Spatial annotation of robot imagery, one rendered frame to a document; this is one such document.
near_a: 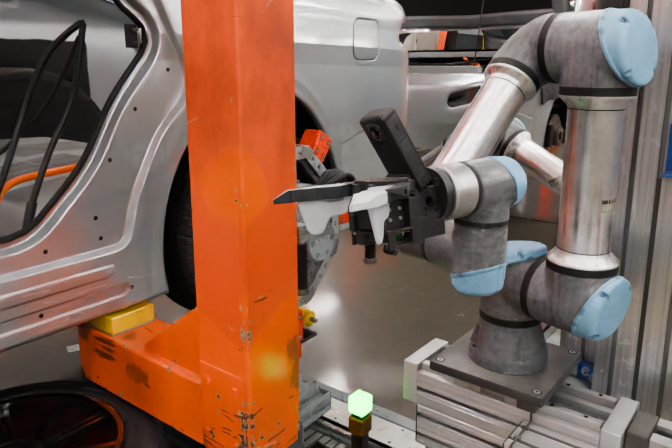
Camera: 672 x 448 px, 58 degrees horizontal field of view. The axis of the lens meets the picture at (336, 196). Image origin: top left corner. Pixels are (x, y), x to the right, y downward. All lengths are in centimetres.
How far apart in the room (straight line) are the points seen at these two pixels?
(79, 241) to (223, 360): 51
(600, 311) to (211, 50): 82
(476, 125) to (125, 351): 107
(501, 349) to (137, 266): 97
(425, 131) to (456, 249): 342
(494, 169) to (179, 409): 100
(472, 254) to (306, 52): 136
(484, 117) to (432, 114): 321
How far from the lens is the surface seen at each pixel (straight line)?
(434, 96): 421
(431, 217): 77
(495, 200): 84
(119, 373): 172
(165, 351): 156
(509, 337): 119
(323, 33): 216
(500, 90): 104
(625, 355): 133
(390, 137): 72
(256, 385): 134
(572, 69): 102
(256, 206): 120
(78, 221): 161
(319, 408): 237
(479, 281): 87
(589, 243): 107
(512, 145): 186
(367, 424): 144
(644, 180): 123
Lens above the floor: 138
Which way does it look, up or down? 12 degrees down
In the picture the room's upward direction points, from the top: straight up
